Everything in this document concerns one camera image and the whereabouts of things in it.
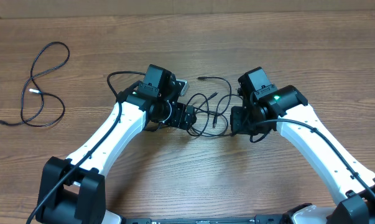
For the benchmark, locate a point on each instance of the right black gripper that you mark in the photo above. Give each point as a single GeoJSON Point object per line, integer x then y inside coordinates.
{"type": "Point", "coordinates": [237, 119]}

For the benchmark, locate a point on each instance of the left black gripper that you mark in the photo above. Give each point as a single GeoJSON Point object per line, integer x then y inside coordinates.
{"type": "Point", "coordinates": [185, 117]}

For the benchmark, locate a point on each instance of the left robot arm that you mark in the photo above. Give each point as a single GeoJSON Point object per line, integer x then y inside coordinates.
{"type": "Point", "coordinates": [73, 190]}

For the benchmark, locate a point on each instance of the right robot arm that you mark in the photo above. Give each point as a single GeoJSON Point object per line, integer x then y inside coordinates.
{"type": "Point", "coordinates": [286, 111]}

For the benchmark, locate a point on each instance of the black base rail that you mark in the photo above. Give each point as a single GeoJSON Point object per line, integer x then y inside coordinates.
{"type": "Point", "coordinates": [202, 221]}

